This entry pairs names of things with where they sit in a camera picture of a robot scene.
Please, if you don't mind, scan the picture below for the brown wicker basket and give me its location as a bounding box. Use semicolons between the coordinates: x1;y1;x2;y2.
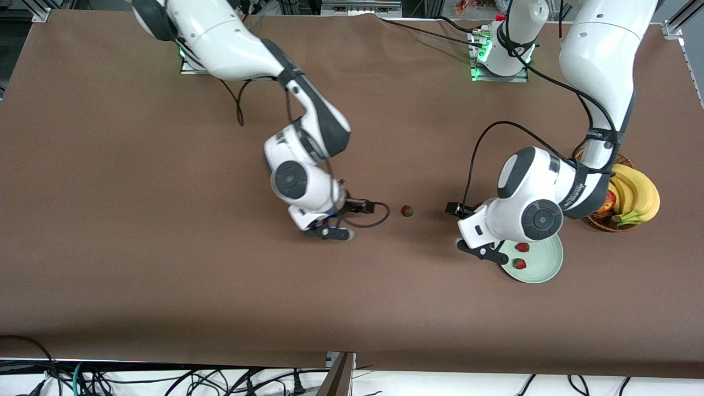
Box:
575;148;641;233

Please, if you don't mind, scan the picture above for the aluminium table post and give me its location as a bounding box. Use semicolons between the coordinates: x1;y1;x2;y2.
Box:
316;352;356;396

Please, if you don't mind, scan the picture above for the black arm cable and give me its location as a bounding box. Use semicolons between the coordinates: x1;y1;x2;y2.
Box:
219;77;391;229
464;0;619;208

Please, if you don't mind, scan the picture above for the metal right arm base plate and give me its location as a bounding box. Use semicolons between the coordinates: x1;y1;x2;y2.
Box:
180;52;212;75

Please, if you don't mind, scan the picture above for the short black base cable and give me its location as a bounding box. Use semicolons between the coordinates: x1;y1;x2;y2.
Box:
434;15;480;35

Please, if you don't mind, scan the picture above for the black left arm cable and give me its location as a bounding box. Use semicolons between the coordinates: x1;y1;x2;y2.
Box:
464;0;619;208

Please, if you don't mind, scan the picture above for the grey metal device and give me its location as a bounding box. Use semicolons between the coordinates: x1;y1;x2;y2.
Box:
321;0;403;17

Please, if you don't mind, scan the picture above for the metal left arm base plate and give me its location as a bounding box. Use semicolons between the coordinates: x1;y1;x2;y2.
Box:
470;30;530;83

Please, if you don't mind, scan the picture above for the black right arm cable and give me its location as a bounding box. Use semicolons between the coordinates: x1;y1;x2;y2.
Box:
219;77;391;229

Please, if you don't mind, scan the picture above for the brown table cover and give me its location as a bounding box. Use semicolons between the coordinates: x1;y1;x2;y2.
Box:
0;10;704;380

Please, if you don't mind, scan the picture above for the long black base cable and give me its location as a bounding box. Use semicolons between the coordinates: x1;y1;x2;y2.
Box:
379;18;487;49

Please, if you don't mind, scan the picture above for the pale green plate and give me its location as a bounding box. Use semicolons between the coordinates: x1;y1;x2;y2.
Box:
498;234;564;284

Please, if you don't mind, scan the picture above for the large yellow banana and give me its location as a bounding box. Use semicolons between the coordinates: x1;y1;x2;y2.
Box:
609;163;661;227

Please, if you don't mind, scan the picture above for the black looped floor cable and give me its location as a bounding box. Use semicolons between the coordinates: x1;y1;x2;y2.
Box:
0;334;58;396

